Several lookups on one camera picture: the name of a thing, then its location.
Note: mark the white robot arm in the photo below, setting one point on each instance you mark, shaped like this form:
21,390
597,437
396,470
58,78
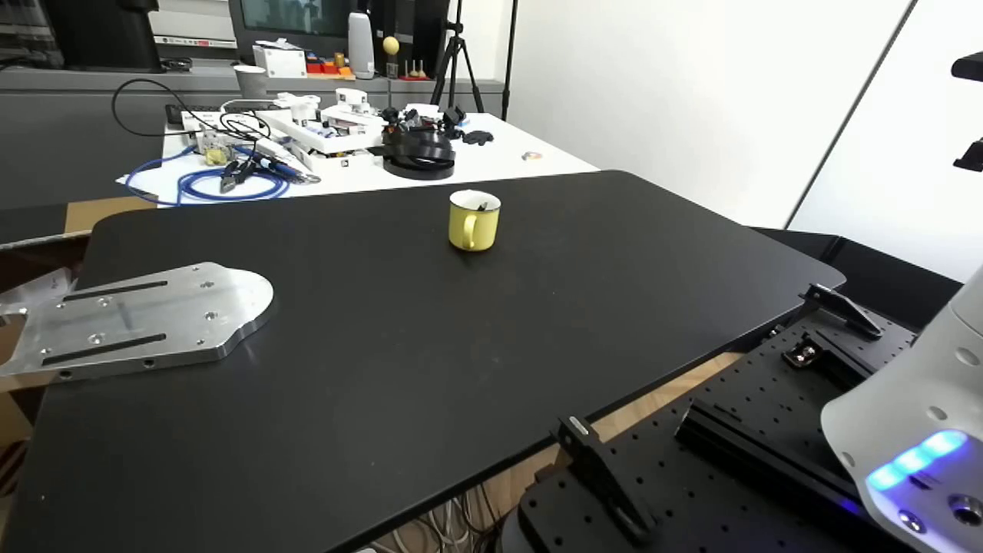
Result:
909,436

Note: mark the yellow mug cup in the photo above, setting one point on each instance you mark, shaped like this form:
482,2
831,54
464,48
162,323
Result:
474,219

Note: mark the black table clamp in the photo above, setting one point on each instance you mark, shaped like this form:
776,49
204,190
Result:
588,458

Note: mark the black tripod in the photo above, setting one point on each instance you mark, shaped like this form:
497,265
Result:
453,61

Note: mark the white table with clutter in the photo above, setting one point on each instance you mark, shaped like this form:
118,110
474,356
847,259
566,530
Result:
184,180

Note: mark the black monitor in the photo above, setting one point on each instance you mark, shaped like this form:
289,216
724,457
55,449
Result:
315,26

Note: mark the black optical breadboard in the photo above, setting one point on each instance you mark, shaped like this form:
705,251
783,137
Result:
734,465

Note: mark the black coiled cable headset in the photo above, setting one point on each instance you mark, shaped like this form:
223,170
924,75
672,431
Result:
415,150

